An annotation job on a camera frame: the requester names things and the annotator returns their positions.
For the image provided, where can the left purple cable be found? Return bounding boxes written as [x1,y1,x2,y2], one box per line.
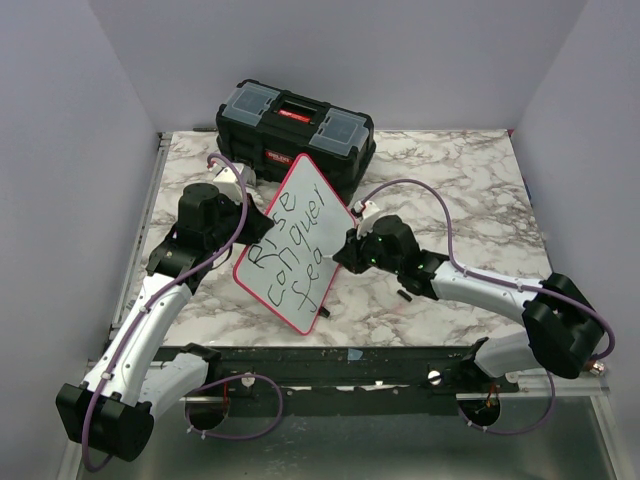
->
[82,153,285,472]

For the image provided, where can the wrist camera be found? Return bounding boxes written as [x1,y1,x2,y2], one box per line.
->
[352,200,381,239]
[208,163,245,203]

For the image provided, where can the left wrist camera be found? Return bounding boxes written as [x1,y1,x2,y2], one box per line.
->
[208,163,245,203]

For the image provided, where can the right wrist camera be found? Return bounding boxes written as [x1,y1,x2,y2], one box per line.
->
[352,200,381,239]

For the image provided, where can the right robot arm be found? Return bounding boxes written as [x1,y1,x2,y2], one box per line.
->
[332,215,604,392]

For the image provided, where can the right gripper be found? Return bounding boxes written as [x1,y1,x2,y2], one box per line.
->
[333,223,402,276]

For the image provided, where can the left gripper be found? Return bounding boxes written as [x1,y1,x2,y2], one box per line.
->
[208,192,274,251]

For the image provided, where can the purple cable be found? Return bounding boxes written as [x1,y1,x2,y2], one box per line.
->
[82,153,285,472]
[354,178,617,435]

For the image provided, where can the pink framed whiteboard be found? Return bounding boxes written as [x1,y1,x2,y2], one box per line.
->
[233,154,356,335]

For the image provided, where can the black plastic toolbox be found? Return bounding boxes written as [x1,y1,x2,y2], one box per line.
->
[216,79,376,204]

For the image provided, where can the black marker cap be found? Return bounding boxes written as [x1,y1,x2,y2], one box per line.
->
[397,289,412,302]

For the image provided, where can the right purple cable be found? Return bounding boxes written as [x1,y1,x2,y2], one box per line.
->
[354,178,617,435]

